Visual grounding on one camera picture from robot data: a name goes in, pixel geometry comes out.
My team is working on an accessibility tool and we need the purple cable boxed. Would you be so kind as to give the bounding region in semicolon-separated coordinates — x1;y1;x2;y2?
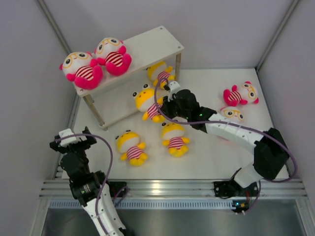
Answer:
55;134;130;234
154;77;299;213

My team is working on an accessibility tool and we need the pink plush toy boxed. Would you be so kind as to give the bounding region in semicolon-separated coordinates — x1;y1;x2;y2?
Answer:
223;81;259;107
59;52;103;90
220;106;244;123
94;37;132;76

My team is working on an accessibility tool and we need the pink plush toy far right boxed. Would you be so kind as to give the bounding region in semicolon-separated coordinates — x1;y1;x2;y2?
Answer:
223;81;259;107

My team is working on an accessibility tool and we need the pink plush toy left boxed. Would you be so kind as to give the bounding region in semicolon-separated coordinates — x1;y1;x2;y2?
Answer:
59;52;103;90

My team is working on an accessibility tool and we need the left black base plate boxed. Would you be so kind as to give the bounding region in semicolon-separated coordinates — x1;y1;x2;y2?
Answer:
107;181;127;198

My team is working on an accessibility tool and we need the white two-tier shelf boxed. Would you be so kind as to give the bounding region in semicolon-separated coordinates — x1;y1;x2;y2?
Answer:
74;26;184;130

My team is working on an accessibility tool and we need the yellow plush toy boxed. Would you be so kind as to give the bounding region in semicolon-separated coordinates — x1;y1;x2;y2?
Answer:
146;61;175;89
161;122;190;157
132;84;164;123
115;130;148;166

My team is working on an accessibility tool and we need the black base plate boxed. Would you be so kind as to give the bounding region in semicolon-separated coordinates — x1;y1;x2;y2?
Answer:
107;181;127;198
213;180;259;199

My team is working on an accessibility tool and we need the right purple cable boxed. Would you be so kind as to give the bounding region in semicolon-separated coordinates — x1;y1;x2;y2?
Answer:
154;77;299;213

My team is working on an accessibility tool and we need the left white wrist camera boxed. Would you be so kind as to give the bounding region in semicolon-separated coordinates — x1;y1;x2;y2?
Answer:
59;128;81;147

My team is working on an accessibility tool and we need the black connector with led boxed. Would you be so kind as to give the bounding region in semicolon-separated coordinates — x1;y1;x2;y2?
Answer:
232;200;250;215

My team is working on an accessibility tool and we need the yellow plush toy on shelf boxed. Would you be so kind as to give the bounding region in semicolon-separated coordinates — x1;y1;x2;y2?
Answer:
146;61;175;89

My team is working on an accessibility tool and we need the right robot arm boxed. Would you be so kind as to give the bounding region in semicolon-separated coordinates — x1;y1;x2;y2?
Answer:
160;89;291;195

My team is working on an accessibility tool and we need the pink plush toy near right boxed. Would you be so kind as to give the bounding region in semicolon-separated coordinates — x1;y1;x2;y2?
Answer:
220;106;244;123

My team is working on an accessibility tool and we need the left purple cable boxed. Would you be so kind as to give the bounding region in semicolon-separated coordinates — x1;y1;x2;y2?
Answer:
55;134;130;234

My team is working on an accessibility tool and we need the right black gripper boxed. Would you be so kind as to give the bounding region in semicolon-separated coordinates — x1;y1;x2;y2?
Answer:
159;93;190;120

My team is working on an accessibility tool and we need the aluminium rail frame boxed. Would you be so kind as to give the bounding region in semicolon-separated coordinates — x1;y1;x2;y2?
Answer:
39;178;308;209

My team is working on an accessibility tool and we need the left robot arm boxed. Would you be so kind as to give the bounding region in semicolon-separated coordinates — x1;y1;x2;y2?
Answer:
50;127;127;236

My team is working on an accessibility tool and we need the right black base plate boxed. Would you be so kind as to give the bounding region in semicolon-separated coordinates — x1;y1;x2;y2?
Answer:
213;180;259;199

